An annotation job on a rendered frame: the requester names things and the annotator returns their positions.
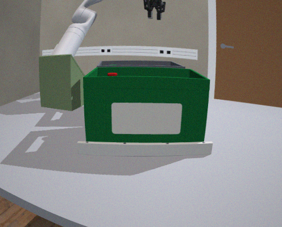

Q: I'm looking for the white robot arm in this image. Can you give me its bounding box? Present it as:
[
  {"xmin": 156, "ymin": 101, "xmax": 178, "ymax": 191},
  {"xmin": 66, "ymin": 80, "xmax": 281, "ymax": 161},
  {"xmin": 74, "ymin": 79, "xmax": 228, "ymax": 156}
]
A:
[{"xmin": 51, "ymin": 0, "xmax": 103, "ymax": 57}]

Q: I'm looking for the green crate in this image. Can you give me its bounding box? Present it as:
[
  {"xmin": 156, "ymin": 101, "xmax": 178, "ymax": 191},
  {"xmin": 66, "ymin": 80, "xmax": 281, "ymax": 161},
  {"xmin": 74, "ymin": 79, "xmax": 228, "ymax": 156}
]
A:
[{"xmin": 84, "ymin": 67, "xmax": 210, "ymax": 143}]

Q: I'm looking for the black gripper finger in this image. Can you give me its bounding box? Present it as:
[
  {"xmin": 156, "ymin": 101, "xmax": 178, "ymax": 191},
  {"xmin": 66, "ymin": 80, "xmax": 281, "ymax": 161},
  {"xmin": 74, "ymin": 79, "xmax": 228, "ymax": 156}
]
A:
[
  {"xmin": 155, "ymin": 0, "xmax": 166, "ymax": 20},
  {"xmin": 144, "ymin": 0, "xmax": 157, "ymax": 19}
]

